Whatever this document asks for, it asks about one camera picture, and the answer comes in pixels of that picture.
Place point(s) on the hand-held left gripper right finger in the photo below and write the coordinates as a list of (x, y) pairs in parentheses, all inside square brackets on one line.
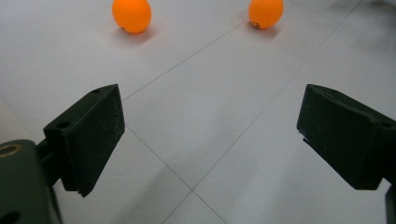
[(345, 140)]

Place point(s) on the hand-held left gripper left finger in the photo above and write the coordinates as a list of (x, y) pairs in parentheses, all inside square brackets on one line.
[(90, 140)]

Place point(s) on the orange ping-pong ball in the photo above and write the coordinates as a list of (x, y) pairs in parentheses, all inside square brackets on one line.
[(265, 13), (131, 15)]

